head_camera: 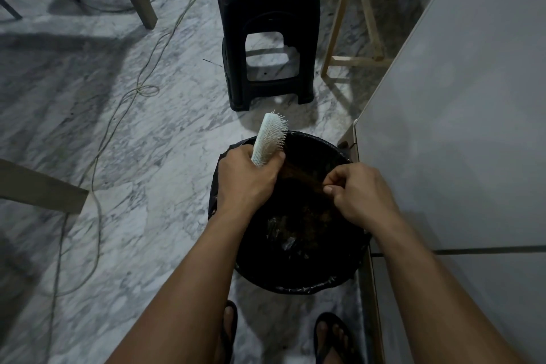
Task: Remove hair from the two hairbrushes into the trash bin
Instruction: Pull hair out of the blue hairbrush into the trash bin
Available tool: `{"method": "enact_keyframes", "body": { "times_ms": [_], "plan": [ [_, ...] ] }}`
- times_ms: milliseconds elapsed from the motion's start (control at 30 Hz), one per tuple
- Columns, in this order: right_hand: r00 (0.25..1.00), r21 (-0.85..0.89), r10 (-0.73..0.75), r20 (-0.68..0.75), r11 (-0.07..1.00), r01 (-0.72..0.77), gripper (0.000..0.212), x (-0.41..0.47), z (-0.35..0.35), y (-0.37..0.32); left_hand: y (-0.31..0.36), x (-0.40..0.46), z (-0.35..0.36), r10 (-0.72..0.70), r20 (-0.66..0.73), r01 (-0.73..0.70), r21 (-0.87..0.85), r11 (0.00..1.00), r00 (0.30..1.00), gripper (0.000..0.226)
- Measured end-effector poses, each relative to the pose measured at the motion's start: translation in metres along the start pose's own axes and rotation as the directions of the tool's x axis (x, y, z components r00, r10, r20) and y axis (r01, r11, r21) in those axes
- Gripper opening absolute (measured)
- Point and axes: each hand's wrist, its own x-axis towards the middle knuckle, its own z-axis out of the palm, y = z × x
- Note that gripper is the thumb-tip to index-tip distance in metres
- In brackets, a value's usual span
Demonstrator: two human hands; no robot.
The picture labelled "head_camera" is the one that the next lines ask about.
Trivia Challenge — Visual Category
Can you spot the person's right forearm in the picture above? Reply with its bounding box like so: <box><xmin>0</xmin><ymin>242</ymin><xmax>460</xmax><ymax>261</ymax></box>
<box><xmin>369</xmin><ymin>214</ymin><xmax>534</xmax><ymax>364</ymax></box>

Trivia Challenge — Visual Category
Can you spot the thin beige cable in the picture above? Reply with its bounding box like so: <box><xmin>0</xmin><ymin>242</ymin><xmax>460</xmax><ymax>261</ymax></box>
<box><xmin>42</xmin><ymin>0</ymin><xmax>214</xmax><ymax>364</ymax></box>

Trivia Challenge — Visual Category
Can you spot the person's right hand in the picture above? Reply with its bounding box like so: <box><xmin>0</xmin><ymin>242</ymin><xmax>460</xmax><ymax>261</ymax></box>
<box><xmin>322</xmin><ymin>162</ymin><xmax>402</xmax><ymax>233</ymax></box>

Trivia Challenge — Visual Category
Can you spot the black bagged trash bin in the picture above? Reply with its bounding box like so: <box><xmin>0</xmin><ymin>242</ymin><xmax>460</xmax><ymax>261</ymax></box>
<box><xmin>208</xmin><ymin>130</ymin><xmax>373</xmax><ymax>295</ymax></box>

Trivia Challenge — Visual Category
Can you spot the light blue hairbrush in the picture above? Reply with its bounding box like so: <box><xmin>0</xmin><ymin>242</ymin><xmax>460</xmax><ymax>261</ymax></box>
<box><xmin>250</xmin><ymin>111</ymin><xmax>289</xmax><ymax>167</ymax></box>

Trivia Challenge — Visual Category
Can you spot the person's left hand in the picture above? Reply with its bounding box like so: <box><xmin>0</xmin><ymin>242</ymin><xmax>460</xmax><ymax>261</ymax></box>
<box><xmin>215</xmin><ymin>144</ymin><xmax>287</xmax><ymax>218</ymax></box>

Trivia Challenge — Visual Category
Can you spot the white folding table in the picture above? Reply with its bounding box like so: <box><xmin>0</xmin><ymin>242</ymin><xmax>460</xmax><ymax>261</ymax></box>
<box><xmin>337</xmin><ymin>0</ymin><xmax>546</xmax><ymax>364</ymax></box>

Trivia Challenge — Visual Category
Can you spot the black plastic stool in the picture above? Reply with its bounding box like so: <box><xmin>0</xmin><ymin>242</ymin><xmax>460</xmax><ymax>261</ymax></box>
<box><xmin>213</xmin><ymin>0</ymin><xmax>321</xmax><ymax>112</ymax></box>

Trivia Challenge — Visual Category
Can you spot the light wooden table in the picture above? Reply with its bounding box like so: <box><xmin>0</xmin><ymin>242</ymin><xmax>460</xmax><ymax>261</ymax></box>
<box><xmin>318</xmin><ymin>0</ymin><xmax>410</xmax><ymax>78</ymax></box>

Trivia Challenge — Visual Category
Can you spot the person's right leg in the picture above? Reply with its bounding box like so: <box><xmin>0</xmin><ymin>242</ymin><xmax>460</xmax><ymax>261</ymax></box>
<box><xmin>317</xmin><ymin>320</ymin><xmax>363</xmax><ymax>364</ymax></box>

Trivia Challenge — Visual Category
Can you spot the person's left forearm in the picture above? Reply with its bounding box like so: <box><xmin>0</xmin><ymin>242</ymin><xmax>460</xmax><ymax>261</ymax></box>
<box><xmin>104</xmin><ymin>205</ymin><xmax>258</xmax><ymax>364</ymax></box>

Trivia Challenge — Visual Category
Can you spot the dark brown hair clump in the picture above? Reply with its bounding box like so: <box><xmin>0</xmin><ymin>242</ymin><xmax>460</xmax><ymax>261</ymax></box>
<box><xmin>277</xmin><ymin>161</ymin><xmax>336</xmax><ymax>198</ymax></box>

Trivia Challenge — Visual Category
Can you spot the person's leg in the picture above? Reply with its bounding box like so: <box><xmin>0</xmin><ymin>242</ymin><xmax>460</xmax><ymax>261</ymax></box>
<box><xmin>213</xmin><ymin>304</ymin><xmax>238</xmax><ymax>364</ymax></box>
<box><xmin>317</xmin><ymin>320</ymin><xmax>363</xmax><ymax>364</ymax></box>

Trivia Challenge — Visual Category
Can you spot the black flip-flop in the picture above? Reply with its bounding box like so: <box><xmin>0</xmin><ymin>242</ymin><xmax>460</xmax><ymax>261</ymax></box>
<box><xmin>314</xmin><ymin>312</ymin><xmax>363</xmax><ymax>364</ymax></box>
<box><xmin>220</xmin><ymin>299</ymin><xmax>238</xmax><ymax>364</ymax></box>

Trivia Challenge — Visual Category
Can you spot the person's left leg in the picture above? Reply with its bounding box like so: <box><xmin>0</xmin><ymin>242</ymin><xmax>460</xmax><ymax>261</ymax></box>
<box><xmin>213</xmin><ymin>304</ymin><xmax>238</xmax><ymax>364</ymax></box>

